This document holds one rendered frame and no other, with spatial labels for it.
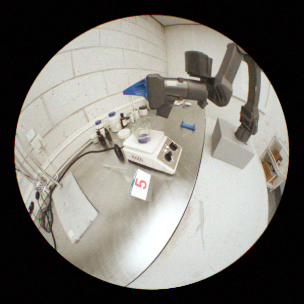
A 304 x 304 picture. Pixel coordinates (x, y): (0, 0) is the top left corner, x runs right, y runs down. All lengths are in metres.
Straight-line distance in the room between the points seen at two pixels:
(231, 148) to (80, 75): 0.88
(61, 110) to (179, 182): 0.70
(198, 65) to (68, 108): 0.63
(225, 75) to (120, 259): 0.55
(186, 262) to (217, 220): 0.16
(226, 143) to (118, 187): 0.44
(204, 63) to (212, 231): 0.42
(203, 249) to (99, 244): 0.30
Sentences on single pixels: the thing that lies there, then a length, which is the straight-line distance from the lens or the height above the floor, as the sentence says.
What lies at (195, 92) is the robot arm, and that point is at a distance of 0.22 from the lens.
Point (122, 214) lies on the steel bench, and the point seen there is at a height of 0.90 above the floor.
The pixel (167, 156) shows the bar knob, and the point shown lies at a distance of 0.29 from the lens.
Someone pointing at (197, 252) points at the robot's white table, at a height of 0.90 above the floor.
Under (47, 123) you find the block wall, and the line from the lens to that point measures 0.63.
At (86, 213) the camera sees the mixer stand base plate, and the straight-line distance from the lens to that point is 0.36.
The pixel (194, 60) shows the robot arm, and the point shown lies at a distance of 0.23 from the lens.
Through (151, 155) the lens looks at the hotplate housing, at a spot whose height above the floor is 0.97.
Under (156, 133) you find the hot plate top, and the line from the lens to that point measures 0.33.
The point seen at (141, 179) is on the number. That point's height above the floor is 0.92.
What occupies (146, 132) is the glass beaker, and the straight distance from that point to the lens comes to 0.27.
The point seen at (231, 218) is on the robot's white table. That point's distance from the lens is 0.37.
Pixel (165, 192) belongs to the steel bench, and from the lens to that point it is 0.29.
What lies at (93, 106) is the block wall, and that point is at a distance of 0.68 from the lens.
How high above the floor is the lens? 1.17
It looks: 45 degrees down
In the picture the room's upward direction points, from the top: 6 degrees counter-clockwise
